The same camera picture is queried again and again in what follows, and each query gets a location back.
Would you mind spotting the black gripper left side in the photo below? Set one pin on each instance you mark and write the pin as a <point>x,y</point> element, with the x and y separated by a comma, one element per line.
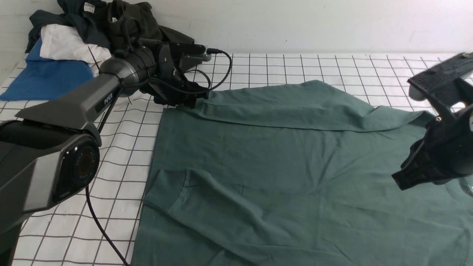
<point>166,86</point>

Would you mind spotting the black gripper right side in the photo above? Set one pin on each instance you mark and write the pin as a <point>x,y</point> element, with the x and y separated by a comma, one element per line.
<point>446,148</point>

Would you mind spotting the green long-sleeve top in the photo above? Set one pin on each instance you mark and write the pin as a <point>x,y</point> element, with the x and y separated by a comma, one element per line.
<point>294,175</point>

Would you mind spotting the dark olive shirt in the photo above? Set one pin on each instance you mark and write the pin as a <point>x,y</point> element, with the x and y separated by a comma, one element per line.
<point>110,18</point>

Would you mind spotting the dark navy shirt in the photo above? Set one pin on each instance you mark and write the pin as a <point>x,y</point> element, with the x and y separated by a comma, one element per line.
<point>77,14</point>

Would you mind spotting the white shirt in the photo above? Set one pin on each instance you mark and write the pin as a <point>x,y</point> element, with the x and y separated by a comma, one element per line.
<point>60,42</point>

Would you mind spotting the blue shirt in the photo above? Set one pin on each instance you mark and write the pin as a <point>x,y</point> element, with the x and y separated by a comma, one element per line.
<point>46,79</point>

